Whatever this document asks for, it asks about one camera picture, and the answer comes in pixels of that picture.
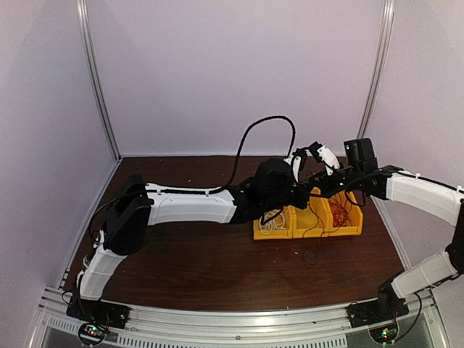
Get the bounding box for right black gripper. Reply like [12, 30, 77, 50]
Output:
[309, 166, 363, 198]

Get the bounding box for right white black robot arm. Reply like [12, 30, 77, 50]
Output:
[308, 138, 463, 320]

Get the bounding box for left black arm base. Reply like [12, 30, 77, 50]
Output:
[66, 300, 130, 329]

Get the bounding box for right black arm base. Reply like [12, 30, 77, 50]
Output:
[346, 294, 409, 328]

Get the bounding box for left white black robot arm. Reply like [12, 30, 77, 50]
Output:
[75, 155, 309, 322]

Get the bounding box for middle yellow plastic bin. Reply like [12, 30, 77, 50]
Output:
[289, 197, 331, 239]

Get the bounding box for yellow plastic bin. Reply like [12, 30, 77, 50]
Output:
[289, 197, 331, 239]
[253, 214, 293, 240]
[325, 191, 363, 236]

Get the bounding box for left yellow plastic bin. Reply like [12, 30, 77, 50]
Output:
[253, 214, 293, 240]

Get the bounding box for right yellow plastic bin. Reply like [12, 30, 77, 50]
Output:
[325, 191, 363, 236]

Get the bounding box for right circuit board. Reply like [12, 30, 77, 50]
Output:
[369, 323, 399, 345]

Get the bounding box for circuit board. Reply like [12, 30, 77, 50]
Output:
[78, 323, 110, 346]
[369, 323, 399, 345]

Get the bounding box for left circuit board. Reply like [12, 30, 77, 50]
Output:
[78, 323, 110, 346]

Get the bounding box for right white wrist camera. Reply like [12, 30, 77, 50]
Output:
[309, 141, 340, 175]

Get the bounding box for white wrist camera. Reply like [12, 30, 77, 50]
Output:
[309, 141, 340, 175]
[284, 147, 307, 183]

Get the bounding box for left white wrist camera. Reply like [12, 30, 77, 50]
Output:
[284, 147, 307, 183]

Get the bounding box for right aluminium frame post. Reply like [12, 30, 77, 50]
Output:
[356, 0, 395, 139]

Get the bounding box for aluminium frame post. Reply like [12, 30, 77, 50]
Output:
[356, 0, 395, 139]
[76, 0, 122, 162]

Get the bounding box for aluminium front rail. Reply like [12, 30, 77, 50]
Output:
[30, 278, 452, 348]

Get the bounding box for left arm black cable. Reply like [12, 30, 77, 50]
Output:
[88, 115, 297, 233]

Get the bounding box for left aluminium frame post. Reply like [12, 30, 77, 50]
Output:
[76, 0, 122, 162]

